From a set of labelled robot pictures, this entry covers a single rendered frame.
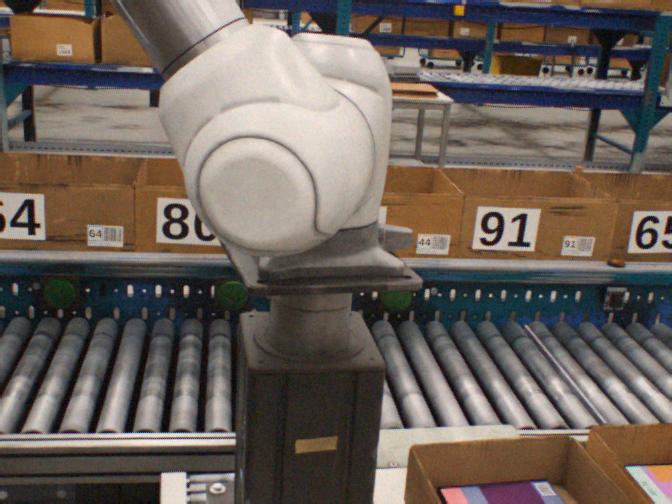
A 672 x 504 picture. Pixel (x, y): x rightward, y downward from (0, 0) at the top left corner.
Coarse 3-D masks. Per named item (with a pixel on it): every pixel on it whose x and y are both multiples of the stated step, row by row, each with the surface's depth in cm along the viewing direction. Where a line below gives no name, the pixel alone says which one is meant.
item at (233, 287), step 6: (228, 282) 191; (234, 282) 191; (222, 288) 191; (228, 288) 191; (234, 288) 191; (240, 288) 192; (222, 294) 192; (228, 294) 192; (234, 294) 192; (240, 294) 192; (246, 294) 193; (222, 300) 192; (228, 300) 192; (234, 300) 192; (240, 300) 193; (246, 300) 193; (228, 306) 193; (234, 306) 193; (240, 306) 193
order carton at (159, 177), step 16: (144, 160) 212; (160, 160) 216; (176, 160) 217; (144, 176) 211; (160, 176) 218; (176, 176) 218; (144, 192) 189; (160, 192) 190; (176, 192) 190; (144, 208) 191; (144, 224) 192; (144, 240) 193
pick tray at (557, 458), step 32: (416, 448) 129; (448, 448) 131; (480, 448) 132; (512, 448) 133; (544, 448) 135; (576, 448) 133; (416, 480) 125; (448, 480) 133; (480, 480) 134; (512, 480) 135; (576, 480) 133; (608, 480) 124
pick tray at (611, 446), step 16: (592, 432) 137; (608, 432) 139; (624, 432) 139; (640, 432) 140; (656, 432) 140; (592, 448) 137; (608, 448) 132; (624, 448) 140; (640, 448) 141; (656, 448) 142; (608, 464) 131; (624, 480) 126; (640, 496) 122
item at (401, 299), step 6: (384, 294) 197; (390, 294) 196; (396, 294) 197; (402, 294) 197; (408, 294) 197; (384, 300) 197; (390, 300) 197; (396, 300) 197; (402, 300) 197; (408, 300) 198; (390, 306) 198; (396, 306) 198; (402, 306) 198
